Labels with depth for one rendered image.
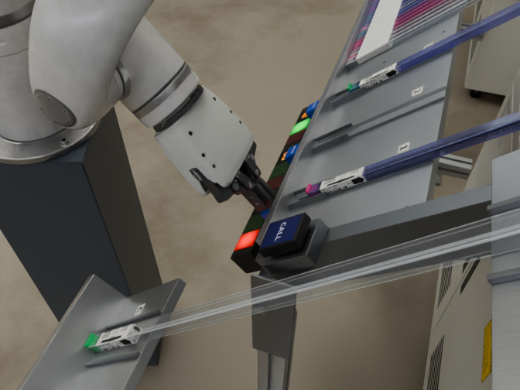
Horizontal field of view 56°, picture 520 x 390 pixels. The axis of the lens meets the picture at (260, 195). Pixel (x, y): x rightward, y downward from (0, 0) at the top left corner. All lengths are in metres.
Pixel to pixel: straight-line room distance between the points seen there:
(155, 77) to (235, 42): 1.80
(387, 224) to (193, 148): 0.23
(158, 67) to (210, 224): 1.03
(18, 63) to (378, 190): 0.48
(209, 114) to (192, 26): 1.91
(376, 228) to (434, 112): 0.18
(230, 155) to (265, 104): 1.38
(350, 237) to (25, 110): 0.48
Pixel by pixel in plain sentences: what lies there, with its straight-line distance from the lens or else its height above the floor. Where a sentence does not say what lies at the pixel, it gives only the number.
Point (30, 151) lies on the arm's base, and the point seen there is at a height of 0.71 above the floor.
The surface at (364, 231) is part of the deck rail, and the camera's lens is 0.48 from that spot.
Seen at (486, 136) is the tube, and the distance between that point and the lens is 0.50.
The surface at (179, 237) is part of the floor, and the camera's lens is 1.51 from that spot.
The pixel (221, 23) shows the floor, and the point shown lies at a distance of 2.49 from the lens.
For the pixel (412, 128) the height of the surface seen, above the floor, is 0.82.
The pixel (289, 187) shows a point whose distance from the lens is 0.63.
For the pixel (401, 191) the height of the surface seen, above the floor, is 0.83.
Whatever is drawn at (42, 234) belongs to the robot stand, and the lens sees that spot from 0.91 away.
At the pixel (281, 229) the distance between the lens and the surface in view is 0.50.
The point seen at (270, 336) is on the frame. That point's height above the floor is 0.64.
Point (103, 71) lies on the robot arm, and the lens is 0.46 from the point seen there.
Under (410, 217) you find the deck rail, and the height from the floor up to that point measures 0.85.
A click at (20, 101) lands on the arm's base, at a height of 0.78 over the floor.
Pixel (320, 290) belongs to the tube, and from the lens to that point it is 0.29.
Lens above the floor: 1.19
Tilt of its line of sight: 48 degrees down
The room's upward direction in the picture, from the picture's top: straight up
